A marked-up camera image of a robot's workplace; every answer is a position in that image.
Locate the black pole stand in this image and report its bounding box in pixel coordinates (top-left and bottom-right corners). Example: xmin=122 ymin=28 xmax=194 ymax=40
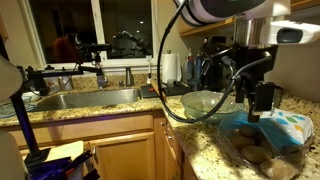
xmin=0 ymin=33 xmax=52 ymax=165

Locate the small white bowl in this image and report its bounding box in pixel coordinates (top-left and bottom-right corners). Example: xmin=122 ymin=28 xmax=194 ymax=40
xmin=21 ymin=90 xmax=43 ymax=103

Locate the chrome sink faucet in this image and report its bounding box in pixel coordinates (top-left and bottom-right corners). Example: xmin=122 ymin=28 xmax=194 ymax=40
xmin=96 ymin=71 xmax=109 ymax=89

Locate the kitchen window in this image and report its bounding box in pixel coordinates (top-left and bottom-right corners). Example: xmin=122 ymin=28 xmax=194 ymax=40
xmin=18 ymin=0 xmax=159 ymax=68

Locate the black counter mat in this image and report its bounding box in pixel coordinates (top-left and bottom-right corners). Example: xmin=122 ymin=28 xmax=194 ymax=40
xmin=139 ymin=83 xmax=194 ymax=99

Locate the white paper towel roll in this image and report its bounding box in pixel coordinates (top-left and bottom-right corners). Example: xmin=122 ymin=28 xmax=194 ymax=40
xmin=161 ymin=49 xmax=183 ymax=84

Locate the large brown potato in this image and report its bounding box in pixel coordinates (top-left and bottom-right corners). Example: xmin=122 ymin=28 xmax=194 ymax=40
xmin=260 ymin=159 xmax=290 ymax=180

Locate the dark purple black equipment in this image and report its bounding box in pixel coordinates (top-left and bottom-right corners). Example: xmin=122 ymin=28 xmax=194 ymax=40
xmin=26 ymin=149 xmax=101 ymax=180

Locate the plastic potato bag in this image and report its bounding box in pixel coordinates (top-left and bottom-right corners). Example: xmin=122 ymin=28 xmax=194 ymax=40
xmin=218 ymin=108 xmax=316 ymax=180

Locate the black camera bar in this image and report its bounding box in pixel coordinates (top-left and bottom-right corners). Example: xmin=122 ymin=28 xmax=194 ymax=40
xmin=77 ymin=42 xmax=113 ymax=54

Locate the white dish brush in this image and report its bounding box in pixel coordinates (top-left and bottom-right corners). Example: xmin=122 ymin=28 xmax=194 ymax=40
xmin=145 ymin=54 xmax=154 ymax=85

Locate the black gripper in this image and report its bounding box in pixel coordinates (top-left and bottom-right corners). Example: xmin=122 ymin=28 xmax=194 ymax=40
xmin=233 ymin=44 xmax=279 ymax=123

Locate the blue bottle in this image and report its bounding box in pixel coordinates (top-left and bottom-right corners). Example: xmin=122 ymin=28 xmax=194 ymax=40
xmin=194 ymin=49 xmax=204 ymax=90

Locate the clear spray bottle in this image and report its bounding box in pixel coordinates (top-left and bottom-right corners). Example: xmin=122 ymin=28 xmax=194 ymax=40
xmin=184 ymin=47 xmax=196 ymax=83

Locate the clear glass bowl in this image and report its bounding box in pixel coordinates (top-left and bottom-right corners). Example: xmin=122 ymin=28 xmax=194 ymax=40
xmin=181 ymin=90 xmax=246 ymax=125

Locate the small glass jar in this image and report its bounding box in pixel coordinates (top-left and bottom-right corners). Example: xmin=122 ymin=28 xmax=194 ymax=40
xmin=58 ymin=75 xmax=74 ymax=91

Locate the wooden handled utensil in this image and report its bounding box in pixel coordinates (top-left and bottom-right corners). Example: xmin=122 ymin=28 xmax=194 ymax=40
xmin=150 ymin=80 xmax=168 ymax=103

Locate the wooden lower cabinet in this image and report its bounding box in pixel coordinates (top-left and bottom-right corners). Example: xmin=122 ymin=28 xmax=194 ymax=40
xmin=6 ymin=109 xmax=199 ymax=180

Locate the clear glass dish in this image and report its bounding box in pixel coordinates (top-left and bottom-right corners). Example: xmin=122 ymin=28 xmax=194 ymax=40
xmin=0 ymin=95 xmax=34 ymax=118

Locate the metal soap dispenser pump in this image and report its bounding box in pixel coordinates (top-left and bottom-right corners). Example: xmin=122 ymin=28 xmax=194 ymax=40
xmin=124 ymin=66 xmax=135 ymax=88

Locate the stainless steel sink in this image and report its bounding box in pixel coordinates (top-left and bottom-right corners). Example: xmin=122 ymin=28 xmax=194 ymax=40
xmin=31 ymin=87 xmax=143 ymax=113

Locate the black coffee maker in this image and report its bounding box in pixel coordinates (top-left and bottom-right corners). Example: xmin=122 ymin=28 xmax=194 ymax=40
xmin=200 ymin=35 xmax=234 ymax=93

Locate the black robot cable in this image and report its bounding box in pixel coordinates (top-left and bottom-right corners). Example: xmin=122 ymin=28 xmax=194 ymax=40
xmin=156 ymin=0 xmax=274 ymax=125

